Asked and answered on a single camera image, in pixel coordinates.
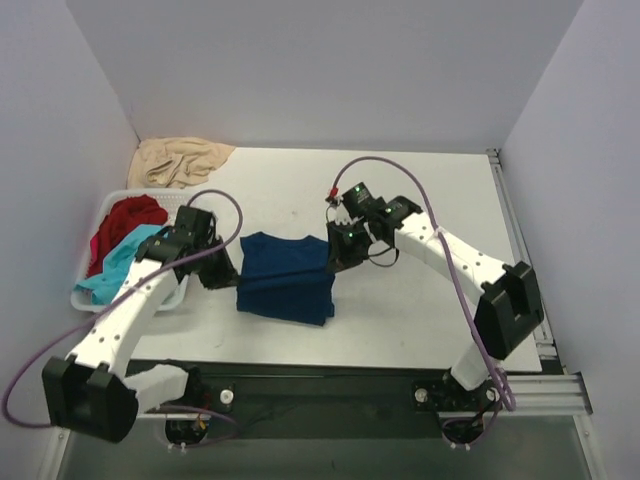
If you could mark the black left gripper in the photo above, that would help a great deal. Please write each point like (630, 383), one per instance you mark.
(215, 270)

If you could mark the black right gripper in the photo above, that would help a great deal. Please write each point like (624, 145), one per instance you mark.
(344, 248)

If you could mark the navy blue mickey t-shirt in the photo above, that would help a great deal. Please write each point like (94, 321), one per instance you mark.
(286, 279)

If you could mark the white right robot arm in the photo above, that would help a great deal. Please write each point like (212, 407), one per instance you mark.
(501, 303)

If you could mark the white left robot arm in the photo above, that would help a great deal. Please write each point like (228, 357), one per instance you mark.
(89, 392)

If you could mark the white plastic laundry basket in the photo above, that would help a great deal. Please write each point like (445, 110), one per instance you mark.
(169, 199)

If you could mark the red t-shirt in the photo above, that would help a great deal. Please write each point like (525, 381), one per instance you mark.
(125, 215)

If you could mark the turquoise t-shirt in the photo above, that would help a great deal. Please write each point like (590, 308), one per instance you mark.
(99, 289)

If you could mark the beige t-shirt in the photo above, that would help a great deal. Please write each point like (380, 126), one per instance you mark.
(176, 162)

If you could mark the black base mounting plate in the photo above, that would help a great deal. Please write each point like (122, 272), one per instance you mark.
(333, 421)

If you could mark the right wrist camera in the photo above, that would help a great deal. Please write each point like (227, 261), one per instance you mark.
(360, 197)

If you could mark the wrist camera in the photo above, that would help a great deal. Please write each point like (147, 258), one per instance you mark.
(360, 197)
(193, 231)

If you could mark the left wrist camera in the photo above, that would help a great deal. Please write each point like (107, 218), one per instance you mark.
(193, 231)

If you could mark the right side aluminium rail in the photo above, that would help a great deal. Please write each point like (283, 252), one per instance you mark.
(545, 342)

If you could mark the aluminium frame rail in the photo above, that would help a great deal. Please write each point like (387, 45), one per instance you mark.
(226, 391)

